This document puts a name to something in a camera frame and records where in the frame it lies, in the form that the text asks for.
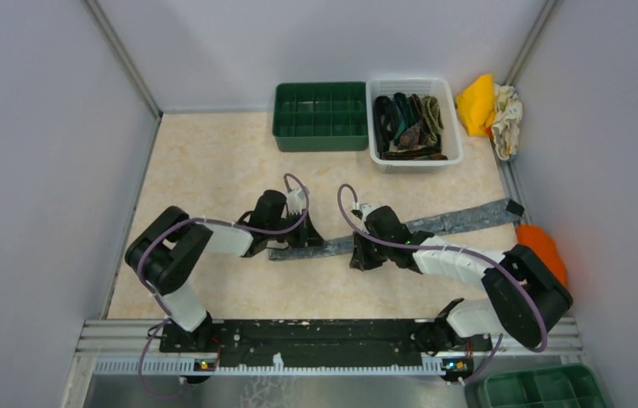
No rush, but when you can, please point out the white plastic basket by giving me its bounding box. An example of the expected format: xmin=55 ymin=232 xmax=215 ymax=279
xmin=366 ymin=77 xmax=464 ymax=173

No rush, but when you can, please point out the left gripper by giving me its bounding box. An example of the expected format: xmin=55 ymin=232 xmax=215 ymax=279
xmin=267 ymin=207 xmax=327 ymax=248

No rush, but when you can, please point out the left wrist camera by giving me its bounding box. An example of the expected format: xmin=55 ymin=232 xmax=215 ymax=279
xmin=286 ymin=188 xmax=308 ymax=216

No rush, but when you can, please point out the orange cloth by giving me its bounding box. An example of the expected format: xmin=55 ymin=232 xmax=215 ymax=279
xmin=516 ymin=224 xmax=567 ymax=286

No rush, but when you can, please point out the yellow cloth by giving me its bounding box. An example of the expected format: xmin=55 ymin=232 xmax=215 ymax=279
xmin=456 ymin=73 xmax=496 ymax=137

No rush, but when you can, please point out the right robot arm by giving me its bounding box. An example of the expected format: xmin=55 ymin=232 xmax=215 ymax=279
xmin=351 ymin=204 xmax=573 ymax=350

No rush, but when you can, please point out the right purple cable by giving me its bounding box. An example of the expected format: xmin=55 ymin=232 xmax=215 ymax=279
xmin=336 ymin=183 xmax=550 ymax=384

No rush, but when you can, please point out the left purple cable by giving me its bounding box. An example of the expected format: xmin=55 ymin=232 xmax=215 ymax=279
xmin=136 ymin=173 xmax=311 ymax=316

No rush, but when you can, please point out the green divided organizer tray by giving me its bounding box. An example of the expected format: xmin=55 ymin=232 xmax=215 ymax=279
xmin=272 ymin=82 xmax=369 ymax=153

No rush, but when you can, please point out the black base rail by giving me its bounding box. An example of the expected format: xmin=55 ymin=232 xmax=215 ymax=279
xmin=159 ymin=319 xmax=493 ymax=368

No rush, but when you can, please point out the cream patterned cloth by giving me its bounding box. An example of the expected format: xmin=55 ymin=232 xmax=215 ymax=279
xmin=491 ymin=84 xmax=523 ymax=162

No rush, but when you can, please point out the grey floral tie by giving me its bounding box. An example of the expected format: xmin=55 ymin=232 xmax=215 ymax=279
xmin=268 ymin=198 xmax=525 ymax=262

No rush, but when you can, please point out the black tie in basket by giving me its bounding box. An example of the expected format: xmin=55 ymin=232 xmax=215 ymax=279
xmin=373 ymin=95 xmax=399 ymax=158

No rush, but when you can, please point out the green crate bottom right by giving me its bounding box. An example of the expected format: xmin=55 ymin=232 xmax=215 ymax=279
xmin=476 ymin=364 xmax=609 ymax=407

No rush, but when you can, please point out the purple cable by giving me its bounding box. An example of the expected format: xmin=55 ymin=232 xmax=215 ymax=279
xmin=136 ymin=173 xmax=311 ymax=316
xmin=336 ymin=183 xmax=550 ymax=384

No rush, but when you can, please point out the olive tie in basket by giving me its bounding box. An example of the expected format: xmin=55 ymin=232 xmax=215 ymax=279
xmin=421 ymin=96 xmax=443 ymax=148

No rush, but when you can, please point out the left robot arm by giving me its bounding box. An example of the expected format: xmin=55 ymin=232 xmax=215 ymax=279
xmin=124 ymin=188 xmax=325 ymax=352

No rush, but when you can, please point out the teal tie in basket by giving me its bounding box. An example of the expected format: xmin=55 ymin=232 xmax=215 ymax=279
xmin=393 ymin=93 xmax=415 ymax=140

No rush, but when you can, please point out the brown patterned tie in basket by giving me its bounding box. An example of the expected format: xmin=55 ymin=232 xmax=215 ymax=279
xmin=379 ymin=125 xmax=447 ymax=161

